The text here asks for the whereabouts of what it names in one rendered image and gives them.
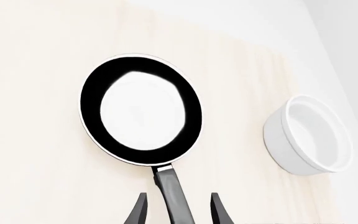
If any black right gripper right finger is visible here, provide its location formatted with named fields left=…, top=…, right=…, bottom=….
left=210, top=192, right=236, bottom=224

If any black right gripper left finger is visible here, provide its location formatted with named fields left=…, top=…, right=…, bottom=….
left=122, top=192, right=149, bottom=224

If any black frying pan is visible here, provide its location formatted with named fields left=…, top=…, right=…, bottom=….
left=79, top=53, right=204, bottom=224

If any white ceramic bowl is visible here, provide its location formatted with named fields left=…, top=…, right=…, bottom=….
left=262, top=93, right=354, bottom=176

